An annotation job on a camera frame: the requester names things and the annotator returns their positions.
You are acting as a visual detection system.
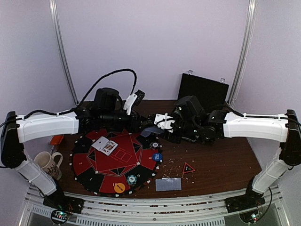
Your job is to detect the blue small blind button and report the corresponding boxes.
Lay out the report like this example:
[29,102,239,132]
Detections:
[152,153,163,162]

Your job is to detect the aluminium frame post left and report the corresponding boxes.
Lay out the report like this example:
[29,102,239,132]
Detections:
[49,0,79,105]

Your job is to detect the white patterned mug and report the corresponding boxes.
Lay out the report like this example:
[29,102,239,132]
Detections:
[34,152,63,181]

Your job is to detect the aluminium frame post right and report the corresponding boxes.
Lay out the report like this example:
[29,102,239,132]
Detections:
[228,0,258,106]

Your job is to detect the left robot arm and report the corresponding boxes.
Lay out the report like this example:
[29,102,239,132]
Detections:
[0,88,145,209]

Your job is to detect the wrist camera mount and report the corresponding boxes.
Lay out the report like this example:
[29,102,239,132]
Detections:
[154,113,175,132]
[123,90,145,115]

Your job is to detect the red black triangle card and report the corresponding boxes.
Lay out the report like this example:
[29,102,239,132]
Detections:
[182,162,196,174]

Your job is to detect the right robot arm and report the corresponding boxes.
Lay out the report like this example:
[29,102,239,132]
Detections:
[155,96,301,208]

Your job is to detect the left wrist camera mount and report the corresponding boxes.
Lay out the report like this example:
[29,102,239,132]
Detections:
[123,90,145,115]

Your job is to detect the grey playing card deck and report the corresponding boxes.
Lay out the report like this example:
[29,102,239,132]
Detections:
[140,126,164,137]

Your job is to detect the aluminium frame post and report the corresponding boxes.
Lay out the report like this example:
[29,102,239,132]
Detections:
[228,0,258,106]
[49,0,79,105]

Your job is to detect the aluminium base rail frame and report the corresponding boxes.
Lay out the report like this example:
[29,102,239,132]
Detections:
[17,186,291,226]

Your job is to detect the round red black poker mat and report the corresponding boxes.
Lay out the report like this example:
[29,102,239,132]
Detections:
[70,129,162,197]

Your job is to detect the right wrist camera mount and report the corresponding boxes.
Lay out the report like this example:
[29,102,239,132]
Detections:
[154,113,175,132]

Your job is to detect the orange big blind button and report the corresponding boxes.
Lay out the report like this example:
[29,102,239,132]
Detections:
[114,182,126,194]

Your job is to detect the king of diamonds card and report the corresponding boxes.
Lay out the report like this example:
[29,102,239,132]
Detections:
[100,141,118,156]

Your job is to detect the orange plastic cup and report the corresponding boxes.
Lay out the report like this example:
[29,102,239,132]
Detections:
[49,135,64,145]

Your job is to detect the purple 500 poker chip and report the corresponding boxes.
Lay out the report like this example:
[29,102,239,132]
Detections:
[150,142,160,150]

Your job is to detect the dealt blue card pair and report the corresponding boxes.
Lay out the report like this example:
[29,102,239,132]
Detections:
[164,178,182,191]

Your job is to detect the black poker chip case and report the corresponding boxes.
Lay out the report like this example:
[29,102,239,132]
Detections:
[178,73,229,113]

